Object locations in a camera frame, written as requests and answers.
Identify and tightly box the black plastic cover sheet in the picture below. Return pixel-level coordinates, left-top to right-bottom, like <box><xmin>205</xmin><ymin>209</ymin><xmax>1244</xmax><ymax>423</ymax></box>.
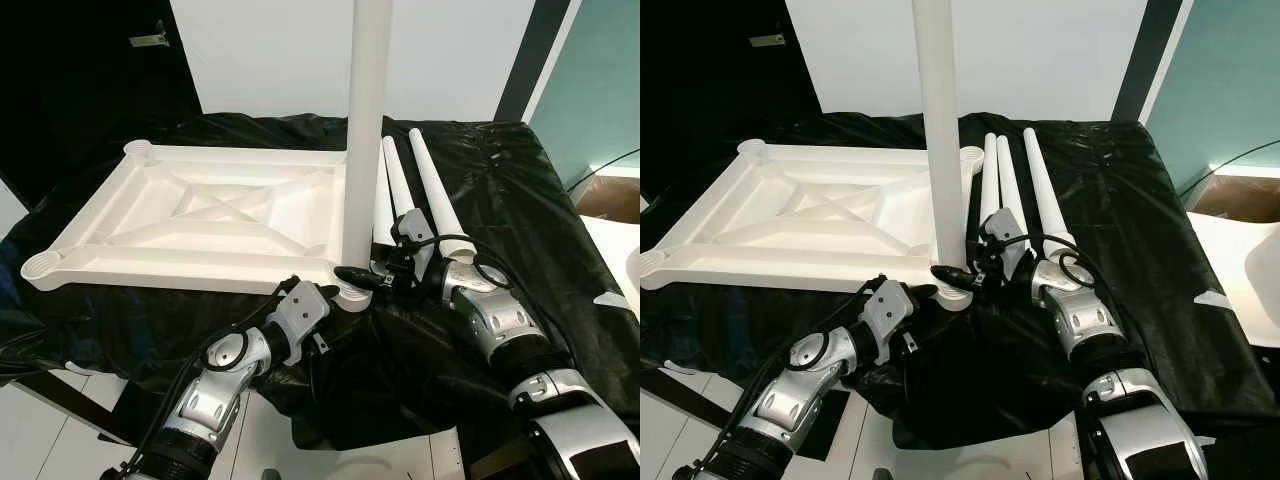
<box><xmin>0</xmin><ymin>112</ymin><xmax>641</xmax><ymax>451</ymax></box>
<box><xmin>640</xmin><ymin>112</ymin><xmax>1266</xmax><ymax>451</ymax></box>

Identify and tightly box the black door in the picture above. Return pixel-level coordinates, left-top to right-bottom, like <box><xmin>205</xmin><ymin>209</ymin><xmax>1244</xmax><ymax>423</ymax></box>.
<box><xmin>640</xmin><ymin>0</ymin><xmax>823</xmax><ymax>181</ymax></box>
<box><xmin>0</xmin><ymin>0</ymin><xmax>201</xmax><ymax>206</ymax></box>

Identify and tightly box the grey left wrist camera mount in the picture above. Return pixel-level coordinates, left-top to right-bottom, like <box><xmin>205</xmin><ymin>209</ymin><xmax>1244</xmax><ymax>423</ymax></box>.
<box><xmin>860</xmin><ymin>280</ymin><xmax>926</xmax><ymax>346</ymax></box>
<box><xmin>265</xmin><ymin>280</ymin><xmax>341</xmax><ymax>346</ymax></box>

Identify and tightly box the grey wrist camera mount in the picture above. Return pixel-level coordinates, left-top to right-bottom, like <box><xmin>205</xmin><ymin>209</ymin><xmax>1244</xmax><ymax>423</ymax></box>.
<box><xmin>980</xmin><ymin>208</ymin><xmax>1031</xmax><ymax>281</ymax></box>
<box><xmin>860</xmin><ymin>280</ymin><xmax>926</xmax><ymax>346</ymax></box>
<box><xmin>390</xmin><ymin>208</ymin><xmax>438</xmax><ymax>286</ymax></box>
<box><xmin>265</xmin><ymin>280</ymin><xmax>341</xmax><ymax>346</ymax></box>

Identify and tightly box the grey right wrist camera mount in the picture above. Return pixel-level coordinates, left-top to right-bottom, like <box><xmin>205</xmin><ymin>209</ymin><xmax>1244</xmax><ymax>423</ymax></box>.
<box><xmin>390</xmin><ymin>208</ymin><xmax>438</xmax><ymax>286</ymax></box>
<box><xmin>980</xmin><ymin>208</ymin><xmax>1031</xmax><ymax>281</ymax></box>

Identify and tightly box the thin black wall cable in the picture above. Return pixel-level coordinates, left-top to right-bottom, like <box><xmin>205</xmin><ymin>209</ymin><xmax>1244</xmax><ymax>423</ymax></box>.
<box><xmin>565</xmin><ymin>148</ymin><xmax>641</xmax><ymax>193</ymax></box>
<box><xmin>1178</xmin><ymin>138</ymin><xmax>1280</xmax><ymax>198</ymax></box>

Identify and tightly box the black vertical wall post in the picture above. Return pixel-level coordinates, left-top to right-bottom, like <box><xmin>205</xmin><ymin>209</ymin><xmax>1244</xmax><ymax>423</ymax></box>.
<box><xmin>1110</xmin><ymin>0</ymin><xmax>1183</xmax><ymax>125</ymax></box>
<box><xmin>493</xmin><ymin>0</ymin><xmax>573</xmax><ymax>125</ymax></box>

